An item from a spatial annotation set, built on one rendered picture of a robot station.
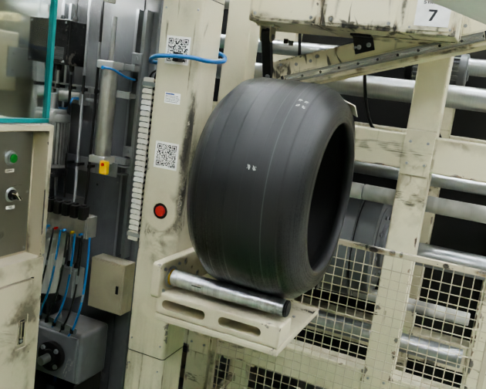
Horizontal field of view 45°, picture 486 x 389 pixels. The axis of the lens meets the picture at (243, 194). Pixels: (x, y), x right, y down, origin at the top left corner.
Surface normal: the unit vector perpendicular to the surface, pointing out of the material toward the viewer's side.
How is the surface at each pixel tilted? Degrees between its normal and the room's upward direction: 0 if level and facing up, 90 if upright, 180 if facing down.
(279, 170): 73
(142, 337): 90
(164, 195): 90
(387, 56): 90
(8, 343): 90
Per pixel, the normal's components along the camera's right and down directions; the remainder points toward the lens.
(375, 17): -0.40, 0.11
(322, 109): 0.55, -0.47
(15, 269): 0.91, 0.18
